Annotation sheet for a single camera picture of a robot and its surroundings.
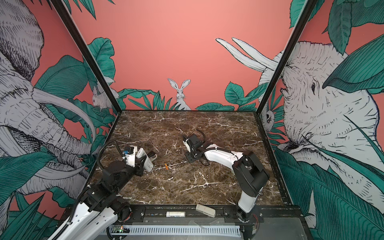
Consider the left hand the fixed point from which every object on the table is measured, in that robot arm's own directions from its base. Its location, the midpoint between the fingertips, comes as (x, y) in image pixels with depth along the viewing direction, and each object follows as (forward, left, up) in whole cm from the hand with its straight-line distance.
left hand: (144, 154), depth 73 cm
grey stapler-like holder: (+8, +1, -17) cm, 19 cm away
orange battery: (+2, -8, -20) cm, 22 cm away
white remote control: (-2, 0, -8) cm, 8 cm away
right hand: (+7, -21, -14) cm, 27 cm away
